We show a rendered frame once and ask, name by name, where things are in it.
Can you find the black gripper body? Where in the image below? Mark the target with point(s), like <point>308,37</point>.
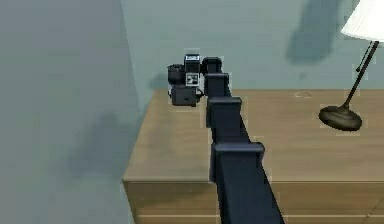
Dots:
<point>181,90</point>

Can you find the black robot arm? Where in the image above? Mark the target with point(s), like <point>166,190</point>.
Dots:
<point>233,173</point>

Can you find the brown wooden chest of drawers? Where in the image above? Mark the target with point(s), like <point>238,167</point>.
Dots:
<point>300,153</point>

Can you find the white shade table lamp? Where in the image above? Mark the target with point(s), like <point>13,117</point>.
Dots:
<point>341,116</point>

